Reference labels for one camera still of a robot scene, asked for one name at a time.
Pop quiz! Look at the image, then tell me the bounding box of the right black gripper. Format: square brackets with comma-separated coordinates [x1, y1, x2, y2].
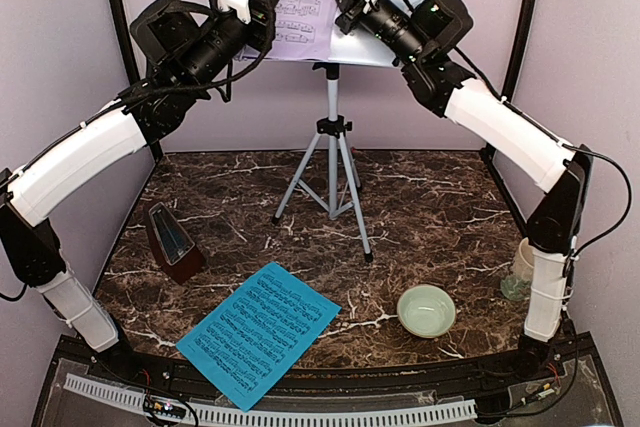
[321, 0, 431, 65]

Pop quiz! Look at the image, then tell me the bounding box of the beige green ceramic mug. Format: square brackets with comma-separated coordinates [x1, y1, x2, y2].
[500, 238, 534, 301]

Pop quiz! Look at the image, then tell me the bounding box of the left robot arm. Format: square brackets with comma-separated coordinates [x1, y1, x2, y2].
[1, 0, 279, 383]

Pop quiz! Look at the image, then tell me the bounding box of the light blue music stand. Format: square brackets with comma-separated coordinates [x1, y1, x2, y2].
[272, 0, 456, 263]

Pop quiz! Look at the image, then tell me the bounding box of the pale green ceramic bowl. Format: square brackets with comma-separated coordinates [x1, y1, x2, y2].
[396, 284, 457, 339]

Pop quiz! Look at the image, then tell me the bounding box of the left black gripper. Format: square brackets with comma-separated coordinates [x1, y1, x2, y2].
[178, 0, 286, 91]

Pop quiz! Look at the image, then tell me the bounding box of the dark red wooden metronome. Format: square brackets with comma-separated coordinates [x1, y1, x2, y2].
[143, 202, 206, 285]

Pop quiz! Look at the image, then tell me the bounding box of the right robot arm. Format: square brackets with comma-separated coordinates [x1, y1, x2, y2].
[336, 0, 592, 342]

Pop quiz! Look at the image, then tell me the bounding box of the white slotted cable duct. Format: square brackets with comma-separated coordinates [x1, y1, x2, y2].
[63, 372, 477, 427]

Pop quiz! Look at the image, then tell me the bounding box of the blue sheet music page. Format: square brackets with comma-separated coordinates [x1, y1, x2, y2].
[176, 262, 341, 412]

